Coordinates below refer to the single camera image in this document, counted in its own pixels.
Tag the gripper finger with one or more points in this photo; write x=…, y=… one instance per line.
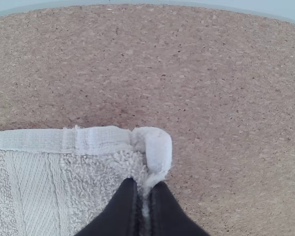
x=123, y=211
x=167, y=211

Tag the pale towel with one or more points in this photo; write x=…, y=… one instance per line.
x=39, y=184

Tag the cork mat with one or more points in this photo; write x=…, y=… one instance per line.
x=162, y=73

